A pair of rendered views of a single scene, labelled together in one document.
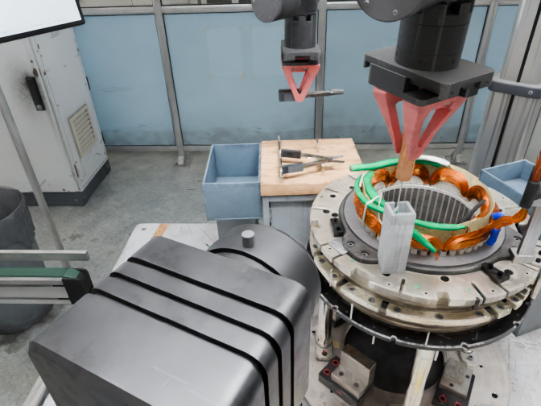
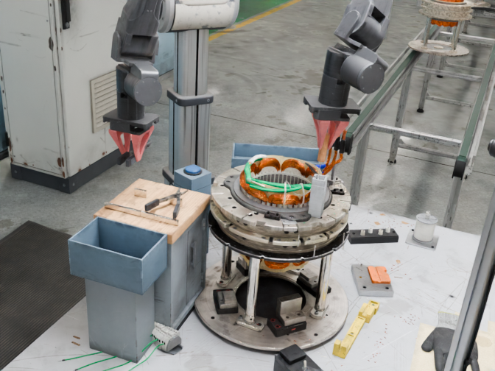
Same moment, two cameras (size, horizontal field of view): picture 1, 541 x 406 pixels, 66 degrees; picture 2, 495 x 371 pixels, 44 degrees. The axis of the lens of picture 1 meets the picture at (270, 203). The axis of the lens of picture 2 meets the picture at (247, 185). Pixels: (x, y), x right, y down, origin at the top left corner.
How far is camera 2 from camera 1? 1.06 m
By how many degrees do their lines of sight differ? 61
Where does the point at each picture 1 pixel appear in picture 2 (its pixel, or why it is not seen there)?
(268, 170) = (152, 225)
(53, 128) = not seen: outside the picture
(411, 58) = (340, 103)
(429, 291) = (339, 211)
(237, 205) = (157, 264)
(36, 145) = not seen: outside the picture
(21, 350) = not seen: outside the picture
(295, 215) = (180, 249)
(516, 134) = (205, 129)
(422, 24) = (345, 88)
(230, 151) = (81, 238)
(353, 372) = (291, 311)
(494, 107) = (188, 117)
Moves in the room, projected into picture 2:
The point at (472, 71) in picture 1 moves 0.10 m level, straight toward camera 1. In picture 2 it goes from (350, 101) to (392, 115)
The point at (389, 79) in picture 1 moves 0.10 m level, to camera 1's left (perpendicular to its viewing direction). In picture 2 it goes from (331, 114) to (318, 132)
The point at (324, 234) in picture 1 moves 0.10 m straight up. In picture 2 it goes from (274, 223) to (278, 180)
